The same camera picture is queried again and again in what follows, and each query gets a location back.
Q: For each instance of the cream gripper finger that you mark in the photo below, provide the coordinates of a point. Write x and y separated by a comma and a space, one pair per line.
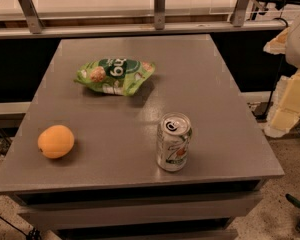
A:
278, 44
284, 114

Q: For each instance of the green rice chip bag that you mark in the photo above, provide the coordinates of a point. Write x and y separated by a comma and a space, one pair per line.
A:
116, 76

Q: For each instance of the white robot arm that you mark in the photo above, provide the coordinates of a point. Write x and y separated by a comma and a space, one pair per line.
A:
292, 53

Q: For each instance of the silver 7up can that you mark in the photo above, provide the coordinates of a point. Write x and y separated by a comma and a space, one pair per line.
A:
174, 134

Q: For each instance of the grey drawer cabinet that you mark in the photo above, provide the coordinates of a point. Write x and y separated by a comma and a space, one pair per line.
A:
109, 186

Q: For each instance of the orange fruit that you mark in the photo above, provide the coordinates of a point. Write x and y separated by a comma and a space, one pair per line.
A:
56, 141

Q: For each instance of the right metal bracket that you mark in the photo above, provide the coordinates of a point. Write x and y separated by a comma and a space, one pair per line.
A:
238, 16

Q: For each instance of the metal bracket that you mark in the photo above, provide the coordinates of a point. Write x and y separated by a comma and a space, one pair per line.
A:
238, 16
33, 21
159, 14

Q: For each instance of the green handled tool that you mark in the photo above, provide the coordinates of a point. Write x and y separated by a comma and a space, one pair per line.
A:
294, 201

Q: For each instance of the middle metal bracket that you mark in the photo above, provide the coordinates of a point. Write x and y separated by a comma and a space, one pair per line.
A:
159, 14

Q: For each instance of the left metal bracket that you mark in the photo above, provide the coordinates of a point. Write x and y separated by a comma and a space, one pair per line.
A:
33, 21

